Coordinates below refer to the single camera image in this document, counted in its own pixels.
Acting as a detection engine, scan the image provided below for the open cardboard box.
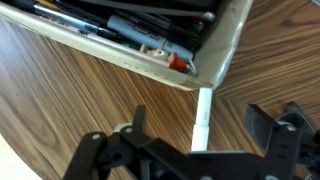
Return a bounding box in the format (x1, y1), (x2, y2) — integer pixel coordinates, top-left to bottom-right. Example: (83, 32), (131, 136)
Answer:
(0, 0), (254, 92)

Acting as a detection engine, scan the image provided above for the black silver marker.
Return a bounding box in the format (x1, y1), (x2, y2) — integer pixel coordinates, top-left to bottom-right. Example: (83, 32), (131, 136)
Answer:
(32, 2), (119, 41)

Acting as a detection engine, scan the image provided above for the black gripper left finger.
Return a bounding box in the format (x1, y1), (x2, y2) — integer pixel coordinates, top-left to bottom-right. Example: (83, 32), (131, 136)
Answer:
(62, 104), (158, 180)

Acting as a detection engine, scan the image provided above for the grey marker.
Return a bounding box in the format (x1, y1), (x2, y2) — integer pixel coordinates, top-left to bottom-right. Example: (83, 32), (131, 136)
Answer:
(106, 14), (195, 62)

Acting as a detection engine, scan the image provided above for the wooden figurine with red hat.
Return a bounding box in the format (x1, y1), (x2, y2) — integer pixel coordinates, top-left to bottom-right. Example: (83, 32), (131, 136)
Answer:
(139, 38), (198, 76)

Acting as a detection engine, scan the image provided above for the white marker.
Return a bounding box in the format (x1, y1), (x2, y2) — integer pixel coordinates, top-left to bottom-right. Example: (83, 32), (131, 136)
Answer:
(190, 87), (214, 153)

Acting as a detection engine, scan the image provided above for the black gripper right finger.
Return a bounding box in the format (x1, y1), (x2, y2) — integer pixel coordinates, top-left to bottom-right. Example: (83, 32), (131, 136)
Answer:
(244, 101), (320, 180)

